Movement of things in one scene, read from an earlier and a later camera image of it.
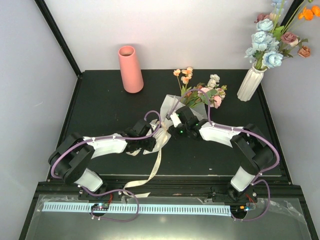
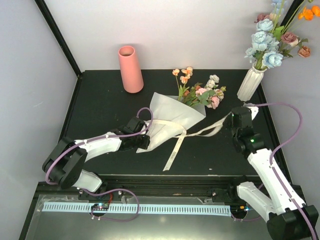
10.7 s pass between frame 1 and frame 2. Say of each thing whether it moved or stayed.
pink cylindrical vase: stayed
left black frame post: stayed
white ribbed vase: stayed
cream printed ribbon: moved
